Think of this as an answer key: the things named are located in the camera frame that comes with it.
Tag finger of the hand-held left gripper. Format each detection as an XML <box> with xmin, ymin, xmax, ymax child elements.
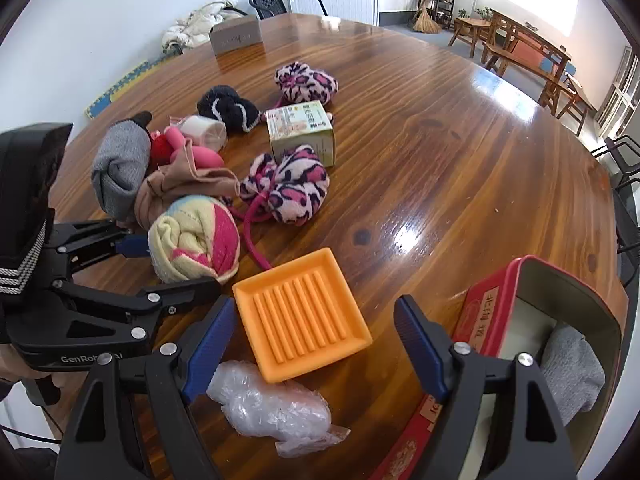
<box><xmin>42</xmin><ymin>219</ymin><xmax>152</xmax><ymax>281</ymax></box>
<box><xmin>12</xmin><ymin>276</ymin><xmax>222</xmax><ymax>345</ymax></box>

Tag white padded jacket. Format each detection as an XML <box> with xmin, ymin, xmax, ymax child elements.
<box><xmin>161</xmin><ymin>0</ymin><xmax>241</xmax><ymax>51</ymax></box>

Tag orange ribbed soap dish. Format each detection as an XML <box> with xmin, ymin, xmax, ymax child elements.
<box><xmin>232</xmin><ymin>247</ymin><xmax>373</xmax><ymax>385</ymax></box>

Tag orange foam mat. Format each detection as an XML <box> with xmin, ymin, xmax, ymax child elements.
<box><xmin>512</xmin><ymin>40</ymin><xmax>543</xmax><ymax>63</ymax></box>

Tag beige stocking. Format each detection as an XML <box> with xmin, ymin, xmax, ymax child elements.
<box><xmin>134</xmin><ymin>140</ymin><xmax>241</xmax><ymax>231</ymax></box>

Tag brown cardboard box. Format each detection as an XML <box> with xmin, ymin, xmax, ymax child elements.
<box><xmin>209</xmin><ymin>15</ymin><xmax>263</xmax><ymax>57</ymax></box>

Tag red pompom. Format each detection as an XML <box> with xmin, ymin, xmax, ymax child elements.
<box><xmin>149</xmin><ymin>130</ymin><xmax>173</xmax><ymax>166</ymax></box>

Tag pink plastic toy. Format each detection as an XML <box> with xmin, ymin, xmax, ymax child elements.
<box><xmin>164</xmin><ymin>126</ymin><xmax>225</xmax><ymax>168</ymax></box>

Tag clear plastic bag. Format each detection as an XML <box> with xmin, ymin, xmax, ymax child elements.
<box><xmin>206</xmin><ymin>360</ymin><xmax>352</xmax><ymax>458</ymax></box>

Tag yellow green carton box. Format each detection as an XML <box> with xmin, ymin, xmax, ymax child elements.
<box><xmin>265</xmin><ymin>101</ymin><xmax>336</xmax><ymax>167</ymax></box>

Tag small wooden stool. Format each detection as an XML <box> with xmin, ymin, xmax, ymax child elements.
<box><xmin>448</xmin><ymin>16</ymin><xmax>493</xmax><ymax>58</ymax></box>

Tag blue yellow foam mat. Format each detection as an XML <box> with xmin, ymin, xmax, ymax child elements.
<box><xmin>84</xmin><ymin>52</ymin><xmax>176</xmax><ymax>120</ymax></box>

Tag black fuzzy sock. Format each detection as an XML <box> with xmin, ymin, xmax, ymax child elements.
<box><xmin>196</xmin><ymin>85</ymin><xmax>261</xmax><ymax>134</ymax></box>

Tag long wooden bench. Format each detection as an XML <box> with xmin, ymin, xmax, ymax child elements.
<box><xmin>555</xmin><ymin>77</ymin><xmax>598</xmax><ymax>136</ymax></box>
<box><xmin>481</xmin><ymin>42</ymin><xmax>576</xmax><ymax>116</ymax></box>

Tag red tin container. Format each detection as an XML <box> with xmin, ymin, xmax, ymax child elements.
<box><xmin>390</xmin><ymin>255</ymin><xmax>623</xmax><ymax>480</ymax></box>

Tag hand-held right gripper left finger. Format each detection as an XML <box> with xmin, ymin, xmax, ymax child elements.
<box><xmin>54</xmin><ymin>296</ymin><xmax>237</xmax><ymax>480</ymax></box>

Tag white roll in plastic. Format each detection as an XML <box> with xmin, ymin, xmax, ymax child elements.
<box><xmin>170</xmin><ymin>115</ymin><xmax>228</xmax><ymax>152</ymax></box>

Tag straw broom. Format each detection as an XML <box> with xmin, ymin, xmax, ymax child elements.
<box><xmin>411</xmin><ymin>0</ymin><xmax>443</xmax><ymax>35</ymax></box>

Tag grey knitted sock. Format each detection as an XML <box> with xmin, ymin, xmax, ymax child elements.
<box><xmin>540</xmin><ymin>322</ymin><xmax>607</xmax><ymax>428</ymax></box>
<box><xmin>91</xmin><ymin>111</ymin><xmax>153</xmax><ymax>223</ymax></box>

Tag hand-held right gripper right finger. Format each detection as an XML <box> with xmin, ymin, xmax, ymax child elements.
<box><xmin>393</xmin><ymin>295</ymin><xmax>581</xmax><ymax>480</ymax></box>

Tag white cabinet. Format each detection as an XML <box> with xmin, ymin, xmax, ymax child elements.
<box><xmin>595</xmin><ymin>45</ymin><xmax>640</xmax><ymax>141</ymax></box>

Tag pink leopard fuzzy sock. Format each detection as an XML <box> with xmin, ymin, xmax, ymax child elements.
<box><xmin>260</xmin><ymin>61</ymin><xmax>339</xmax><ymax>121</ymax></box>
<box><xmin>239</xmin><ymin>144</ymin><xmax>332</xmax><ymax>271</ymax></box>

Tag long wooden table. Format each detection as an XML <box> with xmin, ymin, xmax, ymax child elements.
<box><xmin>490</xmin><ymin>8</ymin><xmax>573</xmax><ymax>81</ymax></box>

